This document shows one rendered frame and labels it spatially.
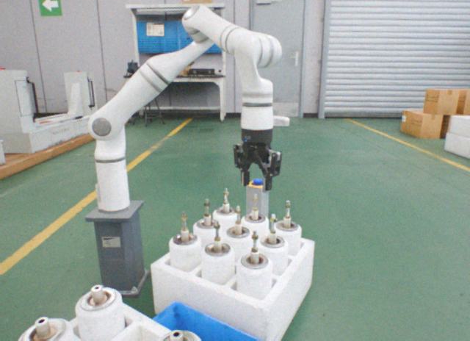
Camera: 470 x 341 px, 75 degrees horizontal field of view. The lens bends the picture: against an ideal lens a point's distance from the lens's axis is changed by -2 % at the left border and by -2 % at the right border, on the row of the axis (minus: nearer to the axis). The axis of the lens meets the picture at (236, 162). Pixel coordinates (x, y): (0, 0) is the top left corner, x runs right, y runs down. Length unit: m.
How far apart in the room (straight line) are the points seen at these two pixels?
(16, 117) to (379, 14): 5.52
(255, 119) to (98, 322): 0.55
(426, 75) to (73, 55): 6.39
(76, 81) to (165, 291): 3.70
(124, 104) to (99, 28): 5.53
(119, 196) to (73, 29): 5.76
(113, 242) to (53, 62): 5.92
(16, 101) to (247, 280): 2.78
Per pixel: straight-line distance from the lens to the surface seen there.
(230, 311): 0.91
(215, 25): 0.87
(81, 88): 4.44
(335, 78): 6.05
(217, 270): 0.91
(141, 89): 0.98
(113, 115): 1.00
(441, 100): 4.53
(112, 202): 1.08
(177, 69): 0.98
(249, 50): 0.69
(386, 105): 6.40
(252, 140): 0.72
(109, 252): 1.15
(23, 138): 3.32
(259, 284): 0.86
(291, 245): 1.05
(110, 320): 0.80
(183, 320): 0.99
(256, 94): 0.71
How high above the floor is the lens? 0.73
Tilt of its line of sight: 15 degrees down
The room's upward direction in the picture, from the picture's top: straight up
